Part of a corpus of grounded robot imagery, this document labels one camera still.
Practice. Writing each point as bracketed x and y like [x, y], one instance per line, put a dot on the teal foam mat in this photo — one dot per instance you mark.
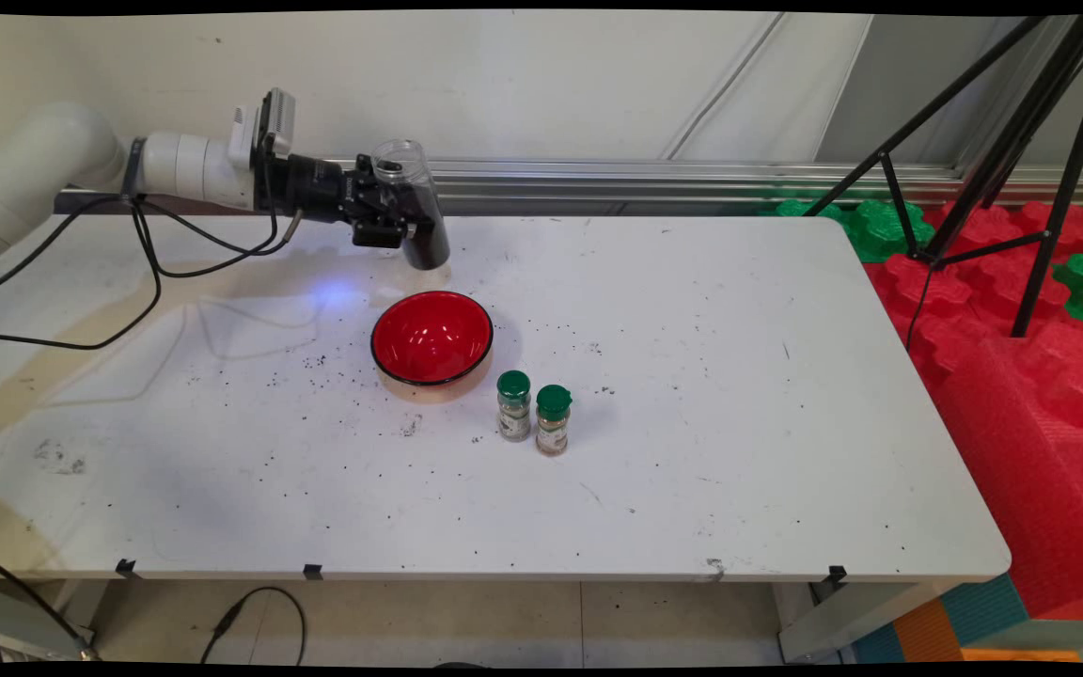
[988, 611]

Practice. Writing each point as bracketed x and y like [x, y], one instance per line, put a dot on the black tripod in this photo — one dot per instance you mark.
[1030, 141]

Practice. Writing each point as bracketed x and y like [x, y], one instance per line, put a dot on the red and green foam mats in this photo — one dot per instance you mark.
[1021, 395]

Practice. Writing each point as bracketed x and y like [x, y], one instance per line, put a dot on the orange foam mat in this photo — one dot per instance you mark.
[927, 635]

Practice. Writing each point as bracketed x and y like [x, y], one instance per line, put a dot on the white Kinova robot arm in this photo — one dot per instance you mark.
[34, 174]

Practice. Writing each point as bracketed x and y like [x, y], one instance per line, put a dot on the white wall conduit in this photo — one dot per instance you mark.
[725, 85]

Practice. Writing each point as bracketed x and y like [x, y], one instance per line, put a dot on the red bowl with black rim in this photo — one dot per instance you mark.
[431, 338]

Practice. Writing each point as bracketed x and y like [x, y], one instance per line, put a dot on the aluminium rail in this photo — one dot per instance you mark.
[645, 179]

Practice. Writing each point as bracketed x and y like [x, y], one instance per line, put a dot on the spice jar with green lid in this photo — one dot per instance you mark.
[553, 423]
[513, 409]

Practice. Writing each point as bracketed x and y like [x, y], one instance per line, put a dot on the black tape piece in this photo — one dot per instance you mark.
[837, 573]
[313, 572]
[126, 567]

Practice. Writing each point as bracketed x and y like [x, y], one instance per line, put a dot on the clear jar with dark grains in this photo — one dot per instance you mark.
[427, 226]

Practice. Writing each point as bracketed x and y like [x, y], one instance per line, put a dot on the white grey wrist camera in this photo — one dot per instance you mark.
[274, 122]

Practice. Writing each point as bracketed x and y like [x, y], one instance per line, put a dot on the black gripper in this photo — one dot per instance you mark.
[311, 188]

